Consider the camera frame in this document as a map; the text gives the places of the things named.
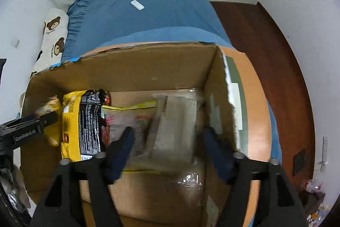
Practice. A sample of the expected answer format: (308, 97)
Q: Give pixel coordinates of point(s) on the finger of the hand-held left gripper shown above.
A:
(47, 119)

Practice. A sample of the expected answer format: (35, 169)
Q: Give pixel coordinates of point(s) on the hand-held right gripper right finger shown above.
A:
(220, 160)

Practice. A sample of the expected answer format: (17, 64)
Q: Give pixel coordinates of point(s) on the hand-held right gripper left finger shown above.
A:
(120, 157)

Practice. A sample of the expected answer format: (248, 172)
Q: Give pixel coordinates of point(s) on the small yellow snack packet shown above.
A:
(53, 107)

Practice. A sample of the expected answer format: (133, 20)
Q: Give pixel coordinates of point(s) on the red and white snack packet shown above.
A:
(172, 131)

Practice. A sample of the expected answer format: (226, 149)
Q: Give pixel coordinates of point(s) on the brown cardboard box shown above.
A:
(164, 70)

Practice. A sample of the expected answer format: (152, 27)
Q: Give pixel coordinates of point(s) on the yellow and black snack packet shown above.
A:
(79, 123)

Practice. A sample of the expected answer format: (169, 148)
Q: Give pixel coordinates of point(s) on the clear red-print noodle packet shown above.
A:
(117, 118)

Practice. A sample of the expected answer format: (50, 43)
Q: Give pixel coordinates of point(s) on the crinkled plastic bag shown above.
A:
(10, 189)

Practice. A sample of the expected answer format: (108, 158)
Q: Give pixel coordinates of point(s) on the bear print pillow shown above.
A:
(53, 38)

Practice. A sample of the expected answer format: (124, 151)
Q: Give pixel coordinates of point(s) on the pile of plastic packets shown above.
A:
(314, 197)

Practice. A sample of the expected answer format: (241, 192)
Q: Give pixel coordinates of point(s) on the blue bedsheet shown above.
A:
(159, 22)

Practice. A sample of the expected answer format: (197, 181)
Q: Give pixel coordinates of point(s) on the white remote control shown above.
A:
(137, 5)

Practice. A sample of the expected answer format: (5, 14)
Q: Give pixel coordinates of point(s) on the dark wall panel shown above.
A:
(300, 161)

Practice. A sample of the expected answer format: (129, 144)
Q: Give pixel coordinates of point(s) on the white wall switch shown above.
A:
(15, 43)

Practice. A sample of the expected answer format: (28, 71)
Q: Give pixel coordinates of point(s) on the white wall socket strip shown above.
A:
(325, 147)

